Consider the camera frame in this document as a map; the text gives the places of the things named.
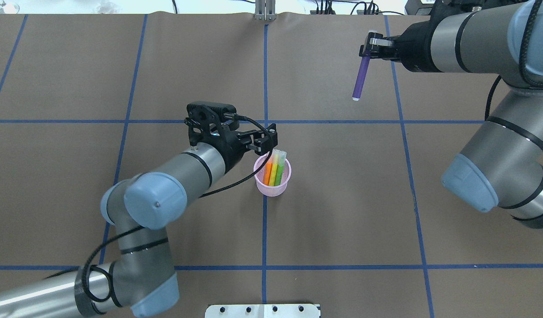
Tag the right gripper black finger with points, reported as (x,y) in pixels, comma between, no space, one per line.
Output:
(374,40)
(377,53)

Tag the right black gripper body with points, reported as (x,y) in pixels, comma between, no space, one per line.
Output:
(415,46)

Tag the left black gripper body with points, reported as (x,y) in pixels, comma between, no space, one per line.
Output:
(231,150)

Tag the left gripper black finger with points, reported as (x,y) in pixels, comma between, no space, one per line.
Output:
(262,138)
(262,148)

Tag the purple highlighter pen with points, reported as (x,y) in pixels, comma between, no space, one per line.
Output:
(363,68)

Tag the yellow highlighter pen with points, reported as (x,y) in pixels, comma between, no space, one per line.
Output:
(275,168)

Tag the orange highlighter pen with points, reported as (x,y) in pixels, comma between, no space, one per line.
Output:
(268,168)

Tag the green highlighter pen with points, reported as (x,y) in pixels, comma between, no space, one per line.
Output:
(281,158)

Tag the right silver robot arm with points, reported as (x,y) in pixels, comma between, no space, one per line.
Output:
(498,167)

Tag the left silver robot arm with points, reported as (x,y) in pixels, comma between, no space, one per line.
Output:
(135,268)

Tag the pink mesh pen holder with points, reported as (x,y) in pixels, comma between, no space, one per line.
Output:
(271,191)

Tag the aluminium frame post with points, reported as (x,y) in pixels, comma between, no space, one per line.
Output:
(265,10)

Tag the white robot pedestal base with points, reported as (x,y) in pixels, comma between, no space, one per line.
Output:
(286,310)

